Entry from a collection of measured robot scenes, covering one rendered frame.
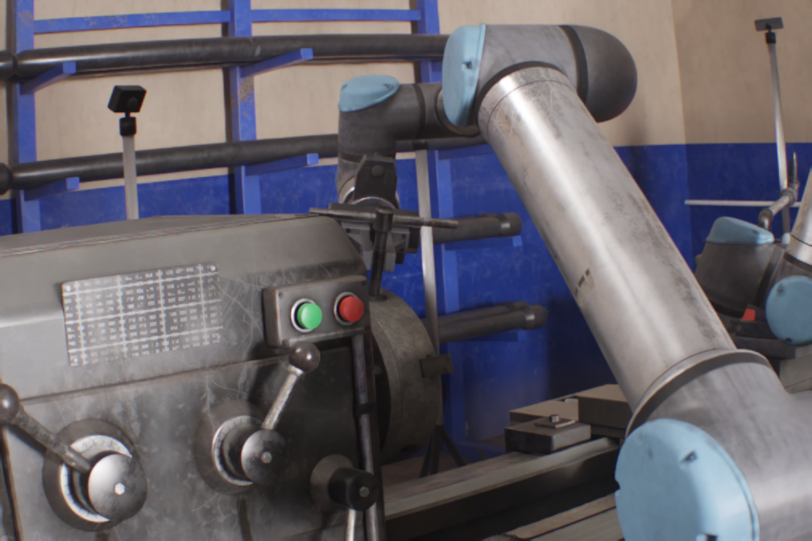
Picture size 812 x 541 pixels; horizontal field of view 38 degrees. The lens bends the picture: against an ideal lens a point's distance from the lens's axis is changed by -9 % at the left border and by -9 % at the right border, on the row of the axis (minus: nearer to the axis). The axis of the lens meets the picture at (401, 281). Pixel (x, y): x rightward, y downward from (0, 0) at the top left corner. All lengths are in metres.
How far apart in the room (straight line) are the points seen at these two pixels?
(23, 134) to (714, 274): 3.32
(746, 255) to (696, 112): 5.44
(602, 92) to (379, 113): 0.58
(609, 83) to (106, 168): 3.22
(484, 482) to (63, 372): 1.06
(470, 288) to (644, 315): 4.87
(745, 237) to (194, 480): 0.79
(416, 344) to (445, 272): 3.97
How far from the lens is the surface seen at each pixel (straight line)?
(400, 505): 2.04
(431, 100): 1.96
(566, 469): 2.26
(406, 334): 1.71
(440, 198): 5.65
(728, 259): 1.68
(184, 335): 1.33
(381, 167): 1.85
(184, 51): 4.66
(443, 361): 1.72
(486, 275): 6.01
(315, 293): 1.38
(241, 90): 5.06
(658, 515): 1.00
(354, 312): 1.39
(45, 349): 1.26
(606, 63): 1.43
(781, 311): 1.54
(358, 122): 1.93
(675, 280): 1.12
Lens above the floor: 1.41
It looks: 6 degrees down
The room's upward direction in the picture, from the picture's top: 4 degrees counter-clockwise
